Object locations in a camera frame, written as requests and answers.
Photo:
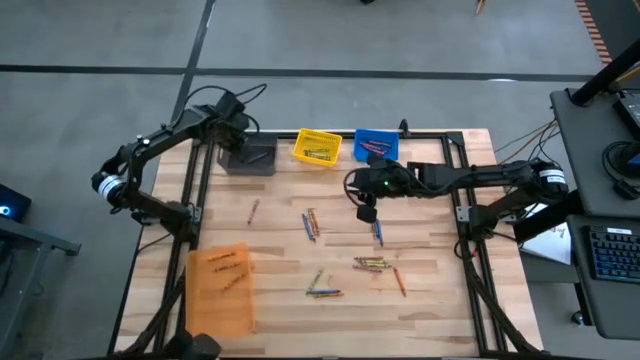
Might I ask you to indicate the thick black pole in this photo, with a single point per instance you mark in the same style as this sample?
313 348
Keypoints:
605 75
550 220

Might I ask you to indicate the brown crayon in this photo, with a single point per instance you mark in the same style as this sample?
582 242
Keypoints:
369 258

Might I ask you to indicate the blue crayon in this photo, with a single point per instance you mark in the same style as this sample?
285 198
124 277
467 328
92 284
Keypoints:
325 291
258 158
380 234
308 228

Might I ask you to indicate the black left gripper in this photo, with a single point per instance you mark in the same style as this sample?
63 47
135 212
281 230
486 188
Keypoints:
225 122

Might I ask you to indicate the grey desk top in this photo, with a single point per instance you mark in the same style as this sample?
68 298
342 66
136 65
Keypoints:
595 150

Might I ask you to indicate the dark grey plastic bin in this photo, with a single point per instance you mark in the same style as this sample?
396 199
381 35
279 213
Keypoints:
260 170

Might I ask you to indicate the magenta crayon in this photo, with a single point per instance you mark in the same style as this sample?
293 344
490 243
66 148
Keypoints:
377 144

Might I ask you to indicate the dark device with blue light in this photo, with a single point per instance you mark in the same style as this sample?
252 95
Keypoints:
17 202

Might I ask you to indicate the red-orange crayon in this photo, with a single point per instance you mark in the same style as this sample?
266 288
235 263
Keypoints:
234 282

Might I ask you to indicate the black handheld device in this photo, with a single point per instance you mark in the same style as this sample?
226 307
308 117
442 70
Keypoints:
197 347

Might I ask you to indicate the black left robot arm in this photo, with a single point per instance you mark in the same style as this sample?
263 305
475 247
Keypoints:
160 140

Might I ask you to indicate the red crayon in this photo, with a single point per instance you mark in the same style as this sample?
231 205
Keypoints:
253 211
367 268

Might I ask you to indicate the orange translucent plastic bin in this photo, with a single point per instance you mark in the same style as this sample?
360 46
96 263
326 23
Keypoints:
215 310

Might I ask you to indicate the grey metal stand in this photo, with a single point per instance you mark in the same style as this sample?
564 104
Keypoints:
50 241

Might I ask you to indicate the yellow-green crayon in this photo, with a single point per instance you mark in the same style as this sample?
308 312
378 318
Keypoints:
376 263

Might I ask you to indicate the small black caster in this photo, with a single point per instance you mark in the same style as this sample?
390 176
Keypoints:
578 318

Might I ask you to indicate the grey keyboard shelf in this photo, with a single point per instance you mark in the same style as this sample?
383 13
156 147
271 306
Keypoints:
615 310

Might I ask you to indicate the red-violet crayon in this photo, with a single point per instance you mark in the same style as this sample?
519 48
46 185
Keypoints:
372 150

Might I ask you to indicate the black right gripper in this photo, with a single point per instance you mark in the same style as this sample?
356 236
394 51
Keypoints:
385 180

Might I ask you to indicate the yellow plastic basket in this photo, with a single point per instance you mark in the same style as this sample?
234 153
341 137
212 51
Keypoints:
312 137

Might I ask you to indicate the backlit black keyboard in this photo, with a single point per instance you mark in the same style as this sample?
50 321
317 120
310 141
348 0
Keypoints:
617 255

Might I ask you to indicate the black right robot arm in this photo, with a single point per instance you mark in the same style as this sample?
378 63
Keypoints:
475 175

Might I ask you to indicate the blue plastic basket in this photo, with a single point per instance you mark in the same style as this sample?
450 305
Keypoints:
393 157

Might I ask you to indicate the small red tag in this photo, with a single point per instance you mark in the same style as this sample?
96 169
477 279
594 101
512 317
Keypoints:
470 253

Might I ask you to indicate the white paper sheet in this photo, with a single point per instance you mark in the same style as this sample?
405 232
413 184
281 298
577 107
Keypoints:
550 247

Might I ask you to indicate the orange crayon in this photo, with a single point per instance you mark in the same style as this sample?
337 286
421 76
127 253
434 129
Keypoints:
315 224
373 231
227 267
222 257
398 281
330 295

